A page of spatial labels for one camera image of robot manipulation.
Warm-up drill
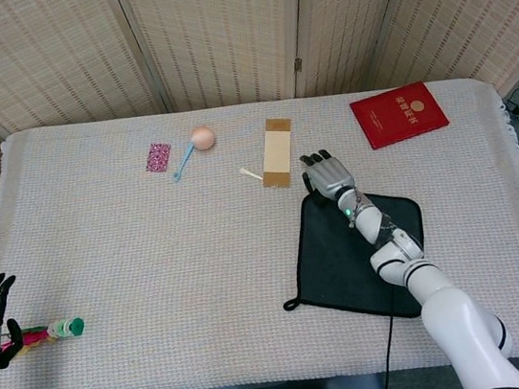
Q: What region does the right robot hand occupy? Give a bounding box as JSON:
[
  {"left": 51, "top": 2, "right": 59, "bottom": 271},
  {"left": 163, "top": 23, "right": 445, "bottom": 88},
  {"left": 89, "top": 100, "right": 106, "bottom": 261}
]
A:
[{"left": 298, "top": 145, "right": 357, "bottom": 203}]

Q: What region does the black cloth potholder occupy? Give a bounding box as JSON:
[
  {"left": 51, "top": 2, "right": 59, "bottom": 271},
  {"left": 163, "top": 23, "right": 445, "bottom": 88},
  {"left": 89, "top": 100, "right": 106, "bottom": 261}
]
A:
[{"left": 266, "top": 172, "right": 437, "bottom": 336}]

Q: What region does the beige and brown card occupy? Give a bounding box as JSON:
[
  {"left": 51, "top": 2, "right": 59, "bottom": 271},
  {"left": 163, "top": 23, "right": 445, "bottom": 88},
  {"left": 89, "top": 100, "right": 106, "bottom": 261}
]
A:
[{"left": 253, "top": 115, "right": 302, "bottom": 191}]

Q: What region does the green capped feather shuttlecock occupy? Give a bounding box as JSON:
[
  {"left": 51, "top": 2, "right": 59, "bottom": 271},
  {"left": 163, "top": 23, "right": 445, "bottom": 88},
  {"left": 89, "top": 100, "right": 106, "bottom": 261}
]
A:
[{"left": 0, "top": 316, "right": 89, "bottom": 360}]

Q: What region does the small white plastic stick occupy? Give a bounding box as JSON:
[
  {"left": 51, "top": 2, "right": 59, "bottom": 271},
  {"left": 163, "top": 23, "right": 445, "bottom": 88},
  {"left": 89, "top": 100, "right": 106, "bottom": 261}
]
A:
[{"left": 238, "top": 164, "right": 265, "bottom": 183}]

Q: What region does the red certificate book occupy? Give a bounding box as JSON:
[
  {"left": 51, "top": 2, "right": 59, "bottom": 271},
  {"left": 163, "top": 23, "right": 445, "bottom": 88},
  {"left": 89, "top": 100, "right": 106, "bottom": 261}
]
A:
[{"left": 347, "top": 78, "right": 454, "bottom": 154}]

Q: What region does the peach coloured ball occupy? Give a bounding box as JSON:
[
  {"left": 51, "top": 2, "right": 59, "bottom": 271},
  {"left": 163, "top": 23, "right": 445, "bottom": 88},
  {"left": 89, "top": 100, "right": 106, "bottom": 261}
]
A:
[{"left": 188, "top": 123, "right": 219, "bottom": 153}]

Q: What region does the light blue plastic spoon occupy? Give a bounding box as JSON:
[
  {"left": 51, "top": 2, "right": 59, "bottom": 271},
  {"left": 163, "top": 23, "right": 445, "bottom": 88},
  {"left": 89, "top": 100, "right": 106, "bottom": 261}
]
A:
[{"left": 167, "top": 141, "right": 200, "bottom": 185}]

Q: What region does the woven folding screen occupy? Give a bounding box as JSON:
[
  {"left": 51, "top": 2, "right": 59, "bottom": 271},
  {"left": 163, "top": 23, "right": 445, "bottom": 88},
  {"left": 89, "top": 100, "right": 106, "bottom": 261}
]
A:
[{"left": 0, "top": 0, "right": 519, "bottom": 223}]

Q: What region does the pink patterned small card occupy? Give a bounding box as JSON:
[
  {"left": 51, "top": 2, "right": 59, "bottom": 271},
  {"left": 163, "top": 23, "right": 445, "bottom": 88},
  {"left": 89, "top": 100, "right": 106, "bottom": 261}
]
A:
[{"left": 142, "top": 140, "right": 175, "bottom": 175}]

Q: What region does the white woven tablecloth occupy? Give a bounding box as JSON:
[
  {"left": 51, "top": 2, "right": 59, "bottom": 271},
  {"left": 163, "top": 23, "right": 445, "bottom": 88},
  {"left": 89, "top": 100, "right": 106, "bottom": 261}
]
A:
[{"left": 0, "top": 59, "right": 519, "bottom": 389}]

